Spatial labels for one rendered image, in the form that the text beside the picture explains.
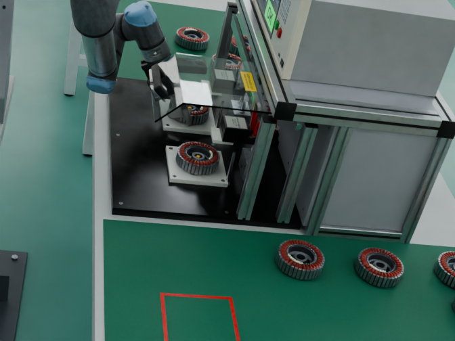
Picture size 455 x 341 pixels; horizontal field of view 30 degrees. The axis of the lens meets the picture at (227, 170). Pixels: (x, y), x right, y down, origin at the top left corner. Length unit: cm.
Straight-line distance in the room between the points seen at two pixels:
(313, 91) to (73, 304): 127
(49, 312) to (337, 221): 111
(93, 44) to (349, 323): 87
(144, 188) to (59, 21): 260
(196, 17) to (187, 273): 138
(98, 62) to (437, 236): 98
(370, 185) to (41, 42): 261
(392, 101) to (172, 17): 122
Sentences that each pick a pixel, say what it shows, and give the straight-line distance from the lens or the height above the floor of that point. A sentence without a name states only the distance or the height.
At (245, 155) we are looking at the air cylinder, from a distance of 221.
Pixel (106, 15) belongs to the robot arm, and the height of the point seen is 120.
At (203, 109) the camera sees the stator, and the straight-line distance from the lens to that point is 238.
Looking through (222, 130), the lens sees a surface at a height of 90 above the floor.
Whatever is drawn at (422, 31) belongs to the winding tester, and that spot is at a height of 128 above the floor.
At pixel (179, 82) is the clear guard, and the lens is 198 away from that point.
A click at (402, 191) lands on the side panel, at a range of 212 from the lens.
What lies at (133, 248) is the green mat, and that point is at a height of 75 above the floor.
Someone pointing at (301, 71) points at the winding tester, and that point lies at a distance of 198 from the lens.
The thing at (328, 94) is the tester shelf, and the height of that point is 111.
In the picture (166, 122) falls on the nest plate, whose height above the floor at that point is 78.
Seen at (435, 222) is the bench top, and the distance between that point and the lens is 234.
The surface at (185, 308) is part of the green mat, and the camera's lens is 183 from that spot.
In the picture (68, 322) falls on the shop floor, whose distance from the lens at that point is 282.
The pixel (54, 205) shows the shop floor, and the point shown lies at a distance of 327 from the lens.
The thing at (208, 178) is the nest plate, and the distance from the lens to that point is 216.
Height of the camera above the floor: 200
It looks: 33 degrees down
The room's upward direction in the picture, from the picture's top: 14 degrees clockwise
